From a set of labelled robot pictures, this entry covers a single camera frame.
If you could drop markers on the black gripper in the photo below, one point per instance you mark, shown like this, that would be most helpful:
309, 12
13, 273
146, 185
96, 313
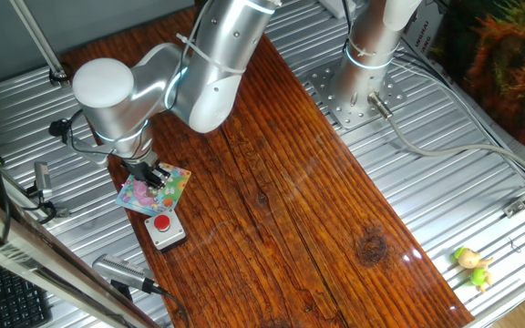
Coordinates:
143, 171

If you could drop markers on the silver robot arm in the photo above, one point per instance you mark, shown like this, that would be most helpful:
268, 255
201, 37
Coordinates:
217, 54

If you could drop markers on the grey box with red button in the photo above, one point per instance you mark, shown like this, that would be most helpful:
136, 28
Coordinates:
164, 233

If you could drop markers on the slim metal pole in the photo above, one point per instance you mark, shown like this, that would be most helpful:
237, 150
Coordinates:
39, 41

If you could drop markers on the black keyboard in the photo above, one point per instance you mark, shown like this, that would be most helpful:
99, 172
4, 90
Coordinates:
12, 300

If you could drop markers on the white printed cardboard box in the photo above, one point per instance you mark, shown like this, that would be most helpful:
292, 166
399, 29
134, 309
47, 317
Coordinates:
419, 32

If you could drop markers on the green and tan toy figure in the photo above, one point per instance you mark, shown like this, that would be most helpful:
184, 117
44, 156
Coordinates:
472, 266

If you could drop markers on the orange green furry fabric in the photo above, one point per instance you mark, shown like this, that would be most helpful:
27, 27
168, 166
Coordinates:
508, 68

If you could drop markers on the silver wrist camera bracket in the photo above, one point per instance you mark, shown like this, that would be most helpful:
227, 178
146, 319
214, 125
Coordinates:
89, 152

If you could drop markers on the silver ribbed camera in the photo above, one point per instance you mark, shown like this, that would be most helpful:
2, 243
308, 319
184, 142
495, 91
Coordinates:
121, 269

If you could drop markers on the black wrist camera plug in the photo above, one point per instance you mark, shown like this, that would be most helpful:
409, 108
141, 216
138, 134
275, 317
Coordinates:
58, 127

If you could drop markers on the small grey mounted camera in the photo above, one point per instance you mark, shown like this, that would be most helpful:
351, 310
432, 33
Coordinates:
42, 180

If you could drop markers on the aluminium frame bar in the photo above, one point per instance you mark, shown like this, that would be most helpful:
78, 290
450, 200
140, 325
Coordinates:
39, 269

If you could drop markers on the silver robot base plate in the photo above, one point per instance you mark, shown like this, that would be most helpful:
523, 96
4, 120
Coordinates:
349, 116

